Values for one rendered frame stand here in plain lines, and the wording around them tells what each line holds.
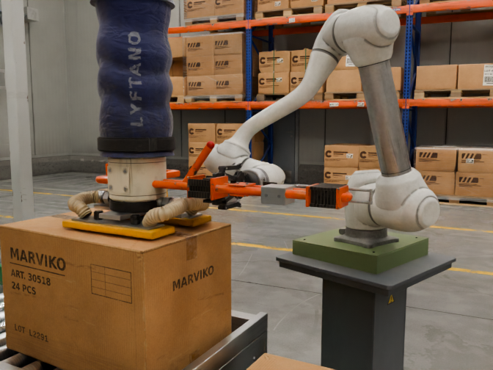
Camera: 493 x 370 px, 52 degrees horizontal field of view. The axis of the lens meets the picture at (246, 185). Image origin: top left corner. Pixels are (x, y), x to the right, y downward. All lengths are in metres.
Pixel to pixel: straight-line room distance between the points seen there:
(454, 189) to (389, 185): 6.61
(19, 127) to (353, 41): 3.31
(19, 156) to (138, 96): 3.12
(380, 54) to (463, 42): 8.07
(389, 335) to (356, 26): 1.13
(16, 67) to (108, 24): 3.06
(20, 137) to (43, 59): 8.66
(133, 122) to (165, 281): 0.44
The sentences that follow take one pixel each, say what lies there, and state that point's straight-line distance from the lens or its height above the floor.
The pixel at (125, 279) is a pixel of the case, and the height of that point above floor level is 0.87.
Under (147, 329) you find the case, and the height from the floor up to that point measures 0.74.
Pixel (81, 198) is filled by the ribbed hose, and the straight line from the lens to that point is 1.63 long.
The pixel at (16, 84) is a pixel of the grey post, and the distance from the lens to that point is 4.51.
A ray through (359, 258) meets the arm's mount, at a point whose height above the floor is 0.79.
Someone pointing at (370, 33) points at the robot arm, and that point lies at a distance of 1.63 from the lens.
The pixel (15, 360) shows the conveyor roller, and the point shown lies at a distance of 1.78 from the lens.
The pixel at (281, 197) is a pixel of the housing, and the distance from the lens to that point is 1.27.
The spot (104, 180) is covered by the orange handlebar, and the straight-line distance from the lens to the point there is 1.61.
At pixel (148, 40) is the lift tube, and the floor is 1.49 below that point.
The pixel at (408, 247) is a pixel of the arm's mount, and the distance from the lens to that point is 1.99.
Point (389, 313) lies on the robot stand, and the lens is 2.03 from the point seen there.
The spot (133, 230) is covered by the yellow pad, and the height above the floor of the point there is 0.98.
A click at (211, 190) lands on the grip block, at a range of 1.36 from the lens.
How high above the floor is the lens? 1.27
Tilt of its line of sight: 7 degrees down
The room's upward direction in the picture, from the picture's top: straight up
